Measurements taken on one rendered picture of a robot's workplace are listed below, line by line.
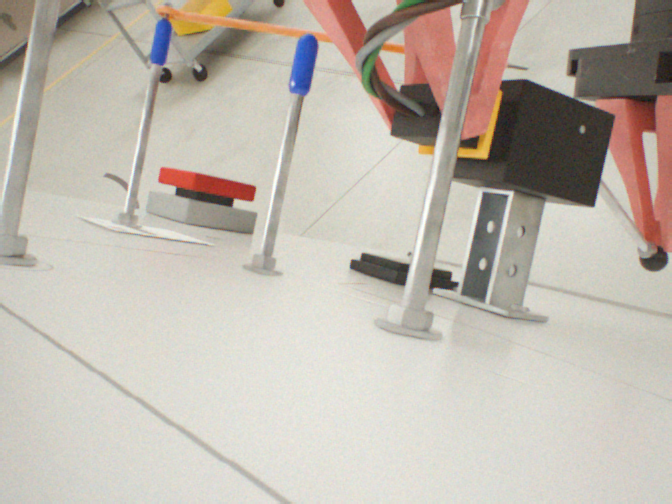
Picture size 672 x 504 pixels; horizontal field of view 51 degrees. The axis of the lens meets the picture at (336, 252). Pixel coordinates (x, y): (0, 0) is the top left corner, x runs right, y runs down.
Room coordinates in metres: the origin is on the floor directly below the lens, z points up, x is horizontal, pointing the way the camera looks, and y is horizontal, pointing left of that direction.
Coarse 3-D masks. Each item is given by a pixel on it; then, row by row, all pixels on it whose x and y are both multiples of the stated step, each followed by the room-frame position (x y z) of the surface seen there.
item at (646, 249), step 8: (584, 128) 0.22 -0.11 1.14; (600, 184) 0.24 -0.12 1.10; (600, 192) 0.24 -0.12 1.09; (608, 192) 0.24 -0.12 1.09; (608, 200) 0.24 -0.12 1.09; (616, 200) 0.24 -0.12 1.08; (616, 208) 0.24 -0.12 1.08; (616, 216) 0.24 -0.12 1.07; (624, 216) 0.24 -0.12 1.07; (624, 224) 0.24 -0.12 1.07; (632, 224) 0.24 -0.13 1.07; (632, 232) 0.24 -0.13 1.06; (640, 232) 0.24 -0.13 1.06; (640, 240) 0.24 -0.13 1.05; (640, 248) 0.24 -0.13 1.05; (648, 248) 0.24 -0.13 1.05; (656, 248) 0.24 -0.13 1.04; (640, 256) 0.24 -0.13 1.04; (648, 256) 0.24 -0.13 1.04
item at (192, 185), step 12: (168, 168) 0.46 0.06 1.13; (168, 180) 0.45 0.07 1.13; (180, 180) 0.44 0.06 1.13; (192, 180) 0.42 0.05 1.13; (204, 180) 0.42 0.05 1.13; (216, 180) 0.43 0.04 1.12; (228, 180) 0.43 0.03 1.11; (180, 192) 0.45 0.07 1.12; (192, 192) 0.44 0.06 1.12; (204, 192) 0.42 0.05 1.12; (216, 192) 0.43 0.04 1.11; (228, 192) 0.43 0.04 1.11; (240, 192) 0.43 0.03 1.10; (252, 192) 0.43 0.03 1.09; (228, 204) 0.44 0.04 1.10
